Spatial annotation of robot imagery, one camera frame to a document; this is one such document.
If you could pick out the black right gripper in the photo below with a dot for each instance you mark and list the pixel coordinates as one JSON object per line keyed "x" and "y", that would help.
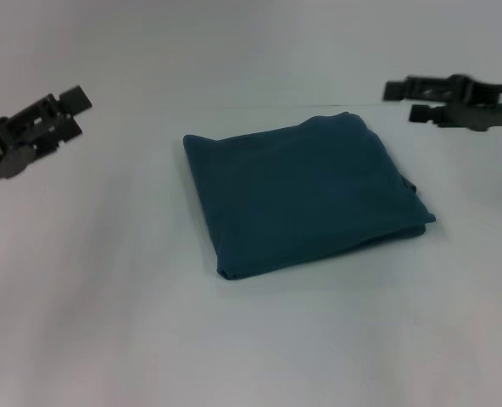
{"x": 484, "y": 106}

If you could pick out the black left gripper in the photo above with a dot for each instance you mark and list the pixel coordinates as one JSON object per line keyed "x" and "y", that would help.
{"x": 5, "y": 157}

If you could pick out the teal blue shirt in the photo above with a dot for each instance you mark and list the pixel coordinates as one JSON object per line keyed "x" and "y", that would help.
{"x": 306, "y": 191}

